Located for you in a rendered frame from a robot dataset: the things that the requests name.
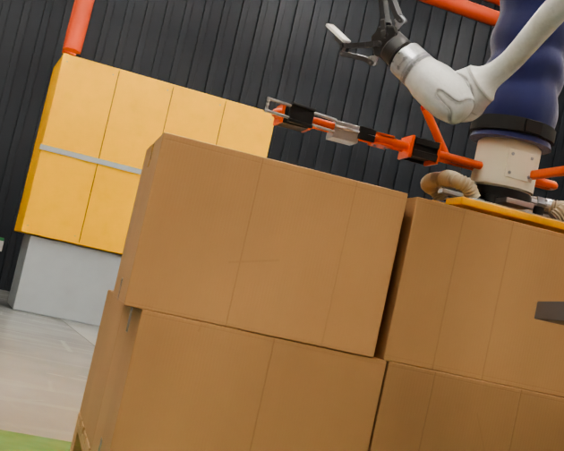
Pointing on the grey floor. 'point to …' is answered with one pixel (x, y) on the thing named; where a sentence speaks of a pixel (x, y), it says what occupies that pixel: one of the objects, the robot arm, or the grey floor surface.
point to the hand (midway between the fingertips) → (346, 4)
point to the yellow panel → (104, 176)
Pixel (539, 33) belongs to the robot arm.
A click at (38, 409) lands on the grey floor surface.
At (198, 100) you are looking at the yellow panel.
